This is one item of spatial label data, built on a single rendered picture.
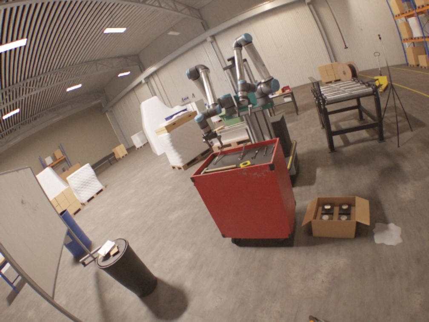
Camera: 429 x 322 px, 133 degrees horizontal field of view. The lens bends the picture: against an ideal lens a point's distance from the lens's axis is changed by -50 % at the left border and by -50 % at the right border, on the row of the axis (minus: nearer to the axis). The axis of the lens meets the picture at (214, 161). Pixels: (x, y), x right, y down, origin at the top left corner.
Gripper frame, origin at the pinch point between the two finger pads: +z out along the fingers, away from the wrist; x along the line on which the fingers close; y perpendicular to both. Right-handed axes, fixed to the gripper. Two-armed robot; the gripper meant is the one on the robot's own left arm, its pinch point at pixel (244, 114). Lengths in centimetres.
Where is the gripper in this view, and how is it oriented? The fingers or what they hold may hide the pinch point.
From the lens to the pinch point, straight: 180.6
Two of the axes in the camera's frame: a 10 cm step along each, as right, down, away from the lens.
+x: 7.5, 0.5, -6.6
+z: 0.4, 9.9, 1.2
